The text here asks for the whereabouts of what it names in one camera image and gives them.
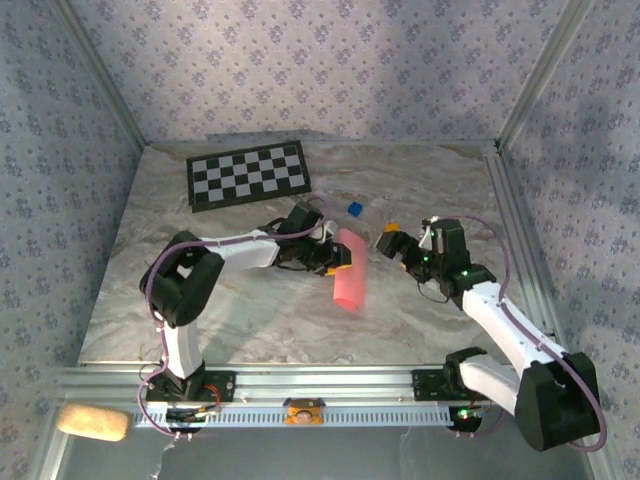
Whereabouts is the long aluminium mounting rail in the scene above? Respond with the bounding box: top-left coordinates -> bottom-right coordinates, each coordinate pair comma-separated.
48,363 -> 521,407

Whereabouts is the tan sponge block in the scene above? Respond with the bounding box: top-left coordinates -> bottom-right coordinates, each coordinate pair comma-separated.
56,403 -> 132,443

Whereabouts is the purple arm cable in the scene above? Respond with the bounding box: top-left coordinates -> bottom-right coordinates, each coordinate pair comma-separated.
430,214 -> 609,454
135,197 -> 334,444

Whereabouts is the aluminium side rail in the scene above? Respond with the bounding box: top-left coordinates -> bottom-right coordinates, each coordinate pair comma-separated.
482,149 -> 564,351

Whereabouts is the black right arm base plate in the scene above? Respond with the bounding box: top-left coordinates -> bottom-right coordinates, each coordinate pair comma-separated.
410,368 -> 481,403

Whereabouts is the aluminium frame post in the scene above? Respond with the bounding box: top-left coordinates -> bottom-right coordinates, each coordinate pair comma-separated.
494,0 -> 599,151
49,0 -> 151,149

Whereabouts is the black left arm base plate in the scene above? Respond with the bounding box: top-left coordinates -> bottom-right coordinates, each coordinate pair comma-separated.
144,369 -> 237,404

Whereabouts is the pink cloth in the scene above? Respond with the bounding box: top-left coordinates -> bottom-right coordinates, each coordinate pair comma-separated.
331,227 -> 370,313

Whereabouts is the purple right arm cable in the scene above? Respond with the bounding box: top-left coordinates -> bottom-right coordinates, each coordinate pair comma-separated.
430,214 -> 609,454

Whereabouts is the orange cartoon figure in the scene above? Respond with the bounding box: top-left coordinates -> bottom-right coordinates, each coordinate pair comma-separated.
282,397 -> 326,427

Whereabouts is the white slotted cable duct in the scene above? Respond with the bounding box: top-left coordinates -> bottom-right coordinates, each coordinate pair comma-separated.
130,403 -> 454,430

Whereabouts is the black white checkerboard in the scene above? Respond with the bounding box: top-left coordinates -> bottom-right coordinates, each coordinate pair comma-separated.
185,139 -> 313,214

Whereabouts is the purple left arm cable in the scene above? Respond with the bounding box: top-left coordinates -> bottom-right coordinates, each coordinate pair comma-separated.
135,197 -> 334,444

